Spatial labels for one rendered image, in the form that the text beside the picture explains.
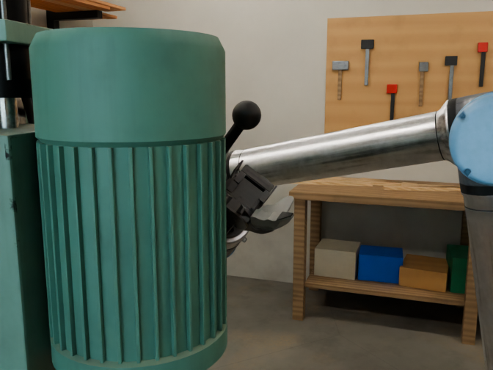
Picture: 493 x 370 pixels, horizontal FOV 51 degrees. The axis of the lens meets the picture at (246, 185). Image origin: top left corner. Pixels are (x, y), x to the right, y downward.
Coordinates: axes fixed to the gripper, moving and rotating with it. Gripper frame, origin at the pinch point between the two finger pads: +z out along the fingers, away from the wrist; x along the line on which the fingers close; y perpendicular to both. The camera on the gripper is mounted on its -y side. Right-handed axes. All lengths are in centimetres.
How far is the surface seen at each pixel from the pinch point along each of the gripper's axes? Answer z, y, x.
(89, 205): 21.4, -20.3, -8.0
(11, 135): 19.7, -19.3, -17.7
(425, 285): -220, 124, 114
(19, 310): 11.8, -29.6, -8.4
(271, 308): -279, 68, 52
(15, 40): 20.7, -12.4, -23.7
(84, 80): 27.2, -14.2, -13.6
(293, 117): -249, 183, -16
